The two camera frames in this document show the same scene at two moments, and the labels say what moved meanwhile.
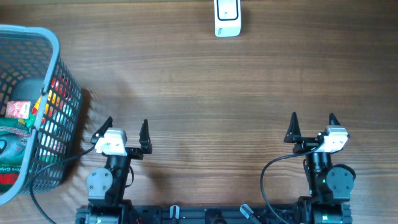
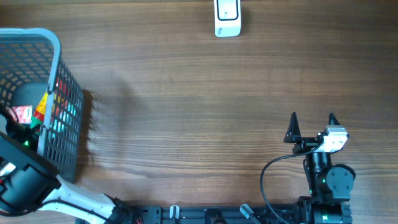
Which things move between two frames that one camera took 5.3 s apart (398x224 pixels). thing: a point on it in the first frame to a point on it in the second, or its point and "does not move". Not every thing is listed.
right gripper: [293, 135] does not move
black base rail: [303, 211] does not move
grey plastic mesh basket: [31, 65] does not move
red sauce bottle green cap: [32, 121] to [36, 121]
